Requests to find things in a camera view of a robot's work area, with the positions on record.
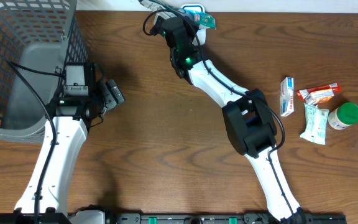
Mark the left black cable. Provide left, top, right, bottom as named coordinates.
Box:
left=6, top=60, right=67, bottom=224

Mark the grey plastic mesh basket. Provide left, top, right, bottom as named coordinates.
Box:
left=0, top=0, right=88, bottom=143

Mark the red stick sachet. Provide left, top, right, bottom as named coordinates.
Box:
left=296, top=82, right=341, bottom=100

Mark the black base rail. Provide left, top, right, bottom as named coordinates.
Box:
left=70, top=212, right=347, bottom=224

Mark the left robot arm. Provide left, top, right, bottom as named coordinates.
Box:
left=0, top=62, right=125, bottom=223

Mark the teal snack packet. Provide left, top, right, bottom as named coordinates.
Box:
left=300, top=103, right=329, bottom=145

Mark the large green box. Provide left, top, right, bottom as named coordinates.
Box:
left=138, top=0, right=217, bottom=30

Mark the black cable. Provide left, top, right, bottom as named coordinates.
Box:
left=6, top=60, right=67, bottom=224
left=142, top=8, right=298, bottom=218

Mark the orange small box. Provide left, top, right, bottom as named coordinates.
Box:
left=305, top=89, right=334, bottom=105

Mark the right black cable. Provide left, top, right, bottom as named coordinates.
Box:
left=142, top=8, right=298, bottom=218

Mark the green lid jar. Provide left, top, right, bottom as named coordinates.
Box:
left=328, top=102, right=358, bottom=130

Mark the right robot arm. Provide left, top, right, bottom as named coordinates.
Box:
left=148, top=9, right=305, bottom=223

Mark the white green box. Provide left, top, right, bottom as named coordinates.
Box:
left=280, top=77, right=295, bottom=117

